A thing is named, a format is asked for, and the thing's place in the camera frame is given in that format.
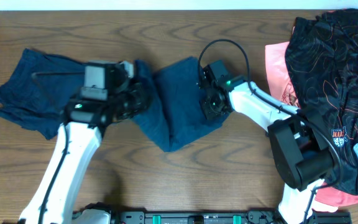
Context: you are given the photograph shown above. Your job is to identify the dark blue denim shorts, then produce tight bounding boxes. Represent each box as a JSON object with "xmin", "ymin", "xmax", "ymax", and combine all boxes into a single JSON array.
[{"xmin": 132, "ymin": 57, "xmax": 228, "ymax": 152}]

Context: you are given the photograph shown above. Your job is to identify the coral red garment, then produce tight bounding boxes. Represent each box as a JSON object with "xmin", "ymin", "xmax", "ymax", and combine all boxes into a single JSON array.
[{"xmin": 265, "ymin": 42, "xmax": 358, "ymax": 212}]

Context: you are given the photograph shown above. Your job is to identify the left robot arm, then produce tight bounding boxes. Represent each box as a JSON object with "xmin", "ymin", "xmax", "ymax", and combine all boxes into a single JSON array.
[{"xmin": 18, "ymin": 60, "xmax": 150, "ymax": 224}]

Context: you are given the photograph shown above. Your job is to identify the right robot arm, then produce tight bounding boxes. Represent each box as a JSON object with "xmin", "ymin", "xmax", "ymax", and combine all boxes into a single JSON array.
[{"xmin": 199, "ymin": 60, "xmax": 348, "ymax": 223}]

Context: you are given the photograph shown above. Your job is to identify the black patterned orange-line garment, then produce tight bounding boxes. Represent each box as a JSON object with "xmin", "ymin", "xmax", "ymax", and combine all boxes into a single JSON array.
[{"xmin": 285, "ymin": 9, "xmax": 358, "ymax": 195}]

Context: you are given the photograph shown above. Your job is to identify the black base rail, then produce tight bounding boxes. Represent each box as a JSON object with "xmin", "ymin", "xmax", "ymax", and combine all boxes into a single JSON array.
[{"xmin": 71, "ymin": 202, "xmax": 352, "ymax": 224}]

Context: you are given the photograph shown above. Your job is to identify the folded dark blue shorts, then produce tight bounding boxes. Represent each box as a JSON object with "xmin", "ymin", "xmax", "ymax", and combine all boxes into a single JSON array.
[{"xmin": 0, "ymin": 49, "xmax": 85, "ymax": 140}]

